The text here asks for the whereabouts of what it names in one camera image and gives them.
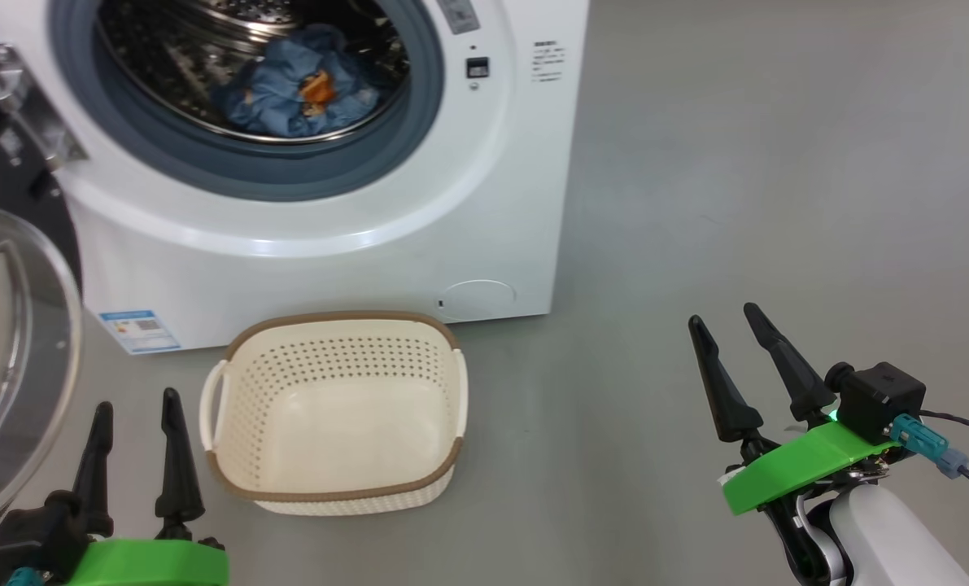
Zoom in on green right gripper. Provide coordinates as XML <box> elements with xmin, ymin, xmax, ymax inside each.
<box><xmin>687</xmin><ymin>303</ymin><xmax>912</xmax><ymax>586</ymax></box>

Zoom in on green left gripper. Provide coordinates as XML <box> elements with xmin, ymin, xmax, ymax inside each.
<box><xmin>65</xmin><ymin>387</ymin><xmax>230</xmax><ymax>586</ymax></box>

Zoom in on black round glass washer door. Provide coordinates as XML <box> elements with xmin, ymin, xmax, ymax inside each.
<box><xmin>0</xmin><ymin>73</ymin><xmax>85</xmax><ymax>538</ymax></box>

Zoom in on blue garment small orange prints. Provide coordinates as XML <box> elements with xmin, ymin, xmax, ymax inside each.
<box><xmin>212</xmin><ymin>45</ymin><xmax>306</xmax><ymax>138</ymax></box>

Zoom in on blue garment large orange print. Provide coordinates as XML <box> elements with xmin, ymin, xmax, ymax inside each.
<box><xmin>273</xmin><ymin>23</ymin><xmax>381</xmax><ymax>135</ymax></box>

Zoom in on white front-load washing machine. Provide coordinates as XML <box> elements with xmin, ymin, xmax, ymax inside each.
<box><xmin>0</xmin><ymin>0</ymin><xmax>591</xmax><ymax>355</ymax></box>

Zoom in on silver metal door hinge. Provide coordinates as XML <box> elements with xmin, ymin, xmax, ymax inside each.
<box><xmin>0</xmin><ymin>42</ymin><xmax>90</xmax><ymax>172</ymax></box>

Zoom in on steel perforated washer drum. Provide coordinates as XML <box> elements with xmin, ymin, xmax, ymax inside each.
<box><xmin>98</xmin><ymin>0</ymin><xmax>410</xmax><ymax>146</ymax></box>

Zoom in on blue energy label sticker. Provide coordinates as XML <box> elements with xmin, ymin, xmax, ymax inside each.
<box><xmin>98</xmin><ymin>308</ymin><xmax>182</xmax><ymax>355</ymax></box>

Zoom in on cream perforated basket brown rim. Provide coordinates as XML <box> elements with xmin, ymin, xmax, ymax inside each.
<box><xmin>199</xmin><ymin>310</ymin><xmax>469</xmax><ymax>517</ymax></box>

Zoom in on round white filter cover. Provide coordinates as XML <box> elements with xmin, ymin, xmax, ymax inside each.
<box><xmin>438</xmin><ymin>279</ymin><xmax>517</xmax><ymax>320</ymax></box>

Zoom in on small printed text label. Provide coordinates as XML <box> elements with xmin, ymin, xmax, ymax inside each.
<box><xmin>531</xmin><ymin>39</ymin><xmax>568</xmax><ymax>82</ymax></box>

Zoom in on grey rectangular label strip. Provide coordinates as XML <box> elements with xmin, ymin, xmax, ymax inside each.
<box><xmin>435</xmin><ymin>0</ymin><xmax>482</xmax><ymax>35</ymax></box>

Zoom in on black cable teal connector right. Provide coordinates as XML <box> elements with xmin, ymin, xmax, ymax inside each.
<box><xmin>891</xmin><ymin>411</ymin><xmax>969</xmax><ymax>509</ymax></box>

